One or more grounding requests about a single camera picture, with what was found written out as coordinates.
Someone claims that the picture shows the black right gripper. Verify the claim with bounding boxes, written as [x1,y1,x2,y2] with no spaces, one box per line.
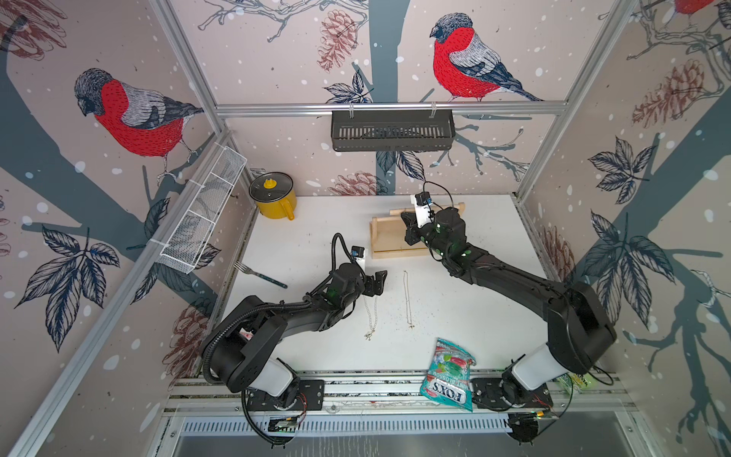
[402,209,453,260]

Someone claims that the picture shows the wooden jewelry display stand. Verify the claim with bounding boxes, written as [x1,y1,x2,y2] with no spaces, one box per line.
[370,203,466,259]

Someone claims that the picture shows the white pearl necklace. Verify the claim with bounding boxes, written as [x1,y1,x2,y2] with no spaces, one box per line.
[362,293,379,342]

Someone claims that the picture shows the thin gold chain necklace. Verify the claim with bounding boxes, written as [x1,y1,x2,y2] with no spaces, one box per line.
[402,269,417,331]

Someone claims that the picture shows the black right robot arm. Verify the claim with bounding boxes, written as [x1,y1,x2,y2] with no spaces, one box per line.
[400,208,617,405]

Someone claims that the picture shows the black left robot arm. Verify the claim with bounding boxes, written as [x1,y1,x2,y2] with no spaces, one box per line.
[200,232,388,403]

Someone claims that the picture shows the Fox's candy bag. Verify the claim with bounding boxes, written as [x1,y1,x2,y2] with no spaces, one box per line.
[420,338,475,412]

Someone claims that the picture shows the yellow pot with lid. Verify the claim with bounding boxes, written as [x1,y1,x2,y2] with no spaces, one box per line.
[249,173,297,221]

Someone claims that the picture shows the green paper label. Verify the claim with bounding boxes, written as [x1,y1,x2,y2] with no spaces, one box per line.
[558,372,593,393]

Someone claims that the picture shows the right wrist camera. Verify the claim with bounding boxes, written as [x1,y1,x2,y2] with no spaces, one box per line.
[410,190,433,229]

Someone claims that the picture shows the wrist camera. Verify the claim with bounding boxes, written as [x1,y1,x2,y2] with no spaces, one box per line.
[410,190,433,229]
[350,245,367,270]

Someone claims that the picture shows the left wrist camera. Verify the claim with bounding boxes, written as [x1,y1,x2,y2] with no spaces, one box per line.
[350,245,367,270]

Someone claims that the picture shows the black hanging wire basket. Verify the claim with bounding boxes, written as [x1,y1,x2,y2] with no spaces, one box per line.
[330,110,456,152]

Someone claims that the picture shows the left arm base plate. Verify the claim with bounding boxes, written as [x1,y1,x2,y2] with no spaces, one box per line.
[244,379,325,412]

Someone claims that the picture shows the fork with green handle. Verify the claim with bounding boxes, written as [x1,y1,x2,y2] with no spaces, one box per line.
[233,261,289,289]

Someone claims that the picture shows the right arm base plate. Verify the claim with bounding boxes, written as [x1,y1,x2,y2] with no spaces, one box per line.
[470,377,554,412]

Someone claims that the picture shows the white wire wall shelf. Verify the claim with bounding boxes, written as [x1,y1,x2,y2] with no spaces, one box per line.
[156,143,247,274]

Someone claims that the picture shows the aluminium front rail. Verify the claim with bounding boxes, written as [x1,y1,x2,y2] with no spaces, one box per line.
[161,371,639,416]

